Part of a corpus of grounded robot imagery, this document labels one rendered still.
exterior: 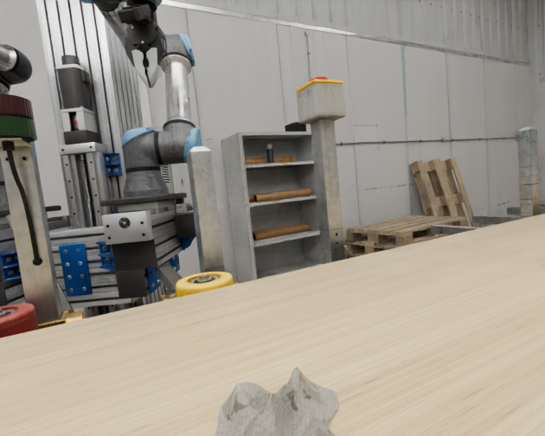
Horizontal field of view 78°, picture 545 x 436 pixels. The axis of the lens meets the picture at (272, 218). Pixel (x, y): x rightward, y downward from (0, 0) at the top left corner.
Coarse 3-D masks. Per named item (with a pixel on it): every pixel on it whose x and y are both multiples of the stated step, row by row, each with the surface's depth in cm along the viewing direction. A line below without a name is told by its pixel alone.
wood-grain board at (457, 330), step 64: (384, 256) 53; (448, 256) 49; (512, 256) 46; (128, 320) 36; (192, 320) 34; (256, 320) 32; (320, 320) 31; (384, 320) 30; (448, 320) 28; (512, 320) 27; (0, 384) 25; (64, 384) 24; (128, 384) 23; (192, 384) 23; (320, 384) 21; (384, 384) 20; (448, 384) 20; (512, 384) 19
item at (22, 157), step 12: (0, 144) 43; (12, 144) 41; (24, 144) 44; (0, 156) 44; (12, 156) 42; (24, 156) 45; (12, 168) 42; (24, 192) 44; (24, 204) 44; (36, 252) 46; (36, 264) 46
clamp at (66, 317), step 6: (66, 312) 50; (72, 312) 50; (78, 312) 50; (60, 318) 48; (66, 318) 48; (72, 318) 49; (78, 318) 49; (84, 318) 52; (42, 324) 46; (48, 324) 46; (54, 324) 47
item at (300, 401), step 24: (240, 384) 20; (288, 384) 19; (312, 384) 20; (240, 408) 18; (264, 408) 17; (288, 408) 18; (312, 408) 18; (336, 408) 18; (216, 432) 17; (240, 432) 17; (264, 432) 15; (288, 432) 17; (312, 432) 16
